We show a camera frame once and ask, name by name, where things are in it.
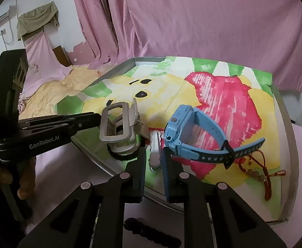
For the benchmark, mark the person's left hand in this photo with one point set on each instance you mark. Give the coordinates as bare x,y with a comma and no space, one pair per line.
27,180

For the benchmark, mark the colourful painted paper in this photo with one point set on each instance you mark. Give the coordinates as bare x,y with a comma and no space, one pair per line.
218,95

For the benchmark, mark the pink curtain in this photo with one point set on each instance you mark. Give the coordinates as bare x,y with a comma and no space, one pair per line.
94,25
205,23

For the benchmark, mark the olive cloth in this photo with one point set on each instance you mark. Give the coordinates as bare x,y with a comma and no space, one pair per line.
37,18

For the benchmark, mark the blue smart watch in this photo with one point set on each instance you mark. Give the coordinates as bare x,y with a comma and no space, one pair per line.
176,126

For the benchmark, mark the beige hair claw clip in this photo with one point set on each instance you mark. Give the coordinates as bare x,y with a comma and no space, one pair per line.
134,113

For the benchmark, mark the yellow dotted blanket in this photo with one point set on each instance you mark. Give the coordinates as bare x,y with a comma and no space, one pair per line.
52,90

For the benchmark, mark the white hair clip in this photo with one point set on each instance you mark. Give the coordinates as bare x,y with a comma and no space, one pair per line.
155,147

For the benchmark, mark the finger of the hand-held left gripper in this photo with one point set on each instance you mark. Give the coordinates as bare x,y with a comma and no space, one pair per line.
70,117
83,128

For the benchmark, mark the wooden headboard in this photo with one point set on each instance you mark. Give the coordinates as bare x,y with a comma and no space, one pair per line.
62,55

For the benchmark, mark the grey tray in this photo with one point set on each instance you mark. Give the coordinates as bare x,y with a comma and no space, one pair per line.
130,169

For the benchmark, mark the black hair clip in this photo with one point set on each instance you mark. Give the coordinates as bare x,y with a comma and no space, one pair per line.
151,233

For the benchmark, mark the white power plug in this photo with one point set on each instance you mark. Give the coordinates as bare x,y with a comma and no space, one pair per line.
2,32

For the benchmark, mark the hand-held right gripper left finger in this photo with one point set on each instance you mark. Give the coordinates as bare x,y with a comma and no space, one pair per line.
142,170

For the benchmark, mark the pink tablecloth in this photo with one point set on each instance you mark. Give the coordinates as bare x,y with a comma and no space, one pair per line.
70,170

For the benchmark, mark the pink embroidered sheet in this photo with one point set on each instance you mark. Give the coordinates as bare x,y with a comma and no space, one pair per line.
45,56

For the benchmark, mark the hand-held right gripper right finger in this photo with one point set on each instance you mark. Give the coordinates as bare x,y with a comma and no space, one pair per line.
166,175

